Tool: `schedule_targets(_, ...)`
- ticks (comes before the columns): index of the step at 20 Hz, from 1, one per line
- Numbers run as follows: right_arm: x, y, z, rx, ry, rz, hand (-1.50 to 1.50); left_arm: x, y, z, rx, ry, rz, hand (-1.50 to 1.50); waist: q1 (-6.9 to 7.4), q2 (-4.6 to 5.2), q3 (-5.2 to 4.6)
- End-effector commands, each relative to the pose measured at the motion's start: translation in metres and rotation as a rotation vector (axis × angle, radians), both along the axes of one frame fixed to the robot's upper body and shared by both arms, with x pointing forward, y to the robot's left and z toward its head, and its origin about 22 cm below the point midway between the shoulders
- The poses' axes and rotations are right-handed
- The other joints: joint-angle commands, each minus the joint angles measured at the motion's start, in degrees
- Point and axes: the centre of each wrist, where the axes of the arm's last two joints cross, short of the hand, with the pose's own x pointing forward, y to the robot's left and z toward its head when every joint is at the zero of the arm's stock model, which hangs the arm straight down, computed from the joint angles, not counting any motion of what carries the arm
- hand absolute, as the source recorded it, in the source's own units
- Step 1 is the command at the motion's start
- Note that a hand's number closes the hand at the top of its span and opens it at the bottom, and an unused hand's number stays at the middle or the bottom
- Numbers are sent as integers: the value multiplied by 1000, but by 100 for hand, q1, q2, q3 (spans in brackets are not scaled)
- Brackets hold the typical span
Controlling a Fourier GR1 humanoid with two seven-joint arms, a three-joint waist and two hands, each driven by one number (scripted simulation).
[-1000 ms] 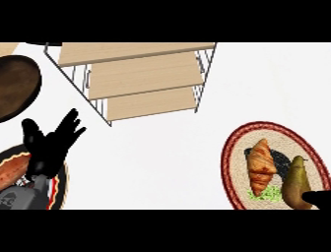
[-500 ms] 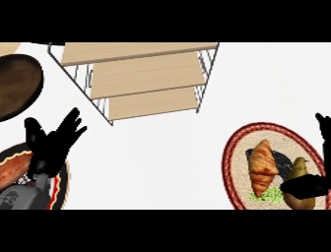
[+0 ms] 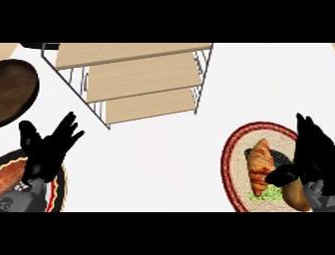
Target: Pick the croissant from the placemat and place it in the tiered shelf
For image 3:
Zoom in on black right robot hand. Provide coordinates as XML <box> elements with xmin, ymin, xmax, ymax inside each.
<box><xmin>264</xmin><ymin>113</ymin><xmax>335</xmax><ymax>197</ymax></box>

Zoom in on wire tiered shelf wooden boards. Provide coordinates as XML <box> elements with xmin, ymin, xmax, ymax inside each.
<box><xmin>41</xmin><ymin>42</ymin><xmax>214</xmax><ymax>130</ymax></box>

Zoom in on round woven placemat red rim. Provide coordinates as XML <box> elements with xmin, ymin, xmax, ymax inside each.
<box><xmin>218</xmin><ymin>122</ymin><xmax>323</xmax><ymax>213</ymax></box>

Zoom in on dark brown oval bowl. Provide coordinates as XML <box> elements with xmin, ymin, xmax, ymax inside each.
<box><xmin>0</xmin><ymin>59</ymin><xmax>41</xmax><ymax>132</ymax></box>

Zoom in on black appliance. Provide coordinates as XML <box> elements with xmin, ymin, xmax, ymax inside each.
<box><xmin>18</xmin><ymin>42</ymin><xmax>61</xmax><ymax>51</ymax></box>

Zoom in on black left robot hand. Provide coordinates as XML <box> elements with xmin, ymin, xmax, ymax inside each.
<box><xmin>17</xmin><ymin>112</ymin><xmax>86</xmax><ymax>187</ymax></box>

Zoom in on golden brown croissant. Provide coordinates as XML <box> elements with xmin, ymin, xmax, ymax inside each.
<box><xmin>246</xmin><ymin>138</ymin><xmax>277</xmax><ymax>199</ymax></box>

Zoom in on reddish brown speckled food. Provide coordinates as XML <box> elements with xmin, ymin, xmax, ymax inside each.
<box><xmin>0</xmin><ymin>158</ymin><xmax>30</xmax><ymax>205</ymax></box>

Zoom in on black speckled food item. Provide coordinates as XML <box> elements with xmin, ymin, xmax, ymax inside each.
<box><xmin>242</xmin><ymin>147</ymin><xmax>295</xmax><ymax>174</ymax></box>

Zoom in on green lettuce leaf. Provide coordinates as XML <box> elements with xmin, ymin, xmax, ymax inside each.
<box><xmin>246</xmin><ymin>184</ymin><xmax>285</xmax><ymax>203</ymax></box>

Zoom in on dark plate red yellow rim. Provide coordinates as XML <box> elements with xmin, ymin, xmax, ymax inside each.
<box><xmin>0</xmin><ymin>148</ymin><xmax>69</xmax><ymax>213</ymax></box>

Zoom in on brown oval potato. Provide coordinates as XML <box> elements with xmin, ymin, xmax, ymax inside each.
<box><xmin>279</xmin><ymin>177</ymin><xmax>313</xmax><ymax>212</ymax></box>

